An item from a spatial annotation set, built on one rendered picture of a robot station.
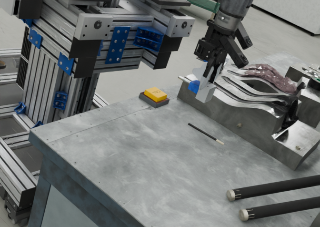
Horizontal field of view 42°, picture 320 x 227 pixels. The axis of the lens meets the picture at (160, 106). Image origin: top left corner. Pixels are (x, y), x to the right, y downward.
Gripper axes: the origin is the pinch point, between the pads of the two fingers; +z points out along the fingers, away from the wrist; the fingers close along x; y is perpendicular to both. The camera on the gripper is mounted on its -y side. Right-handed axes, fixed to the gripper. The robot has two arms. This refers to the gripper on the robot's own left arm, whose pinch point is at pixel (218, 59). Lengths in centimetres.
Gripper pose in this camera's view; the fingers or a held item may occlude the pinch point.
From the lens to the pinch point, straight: 166.7
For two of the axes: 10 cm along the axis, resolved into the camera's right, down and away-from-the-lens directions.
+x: -6.2, 3.2, -7.2
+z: -3.2, 7.3, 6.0
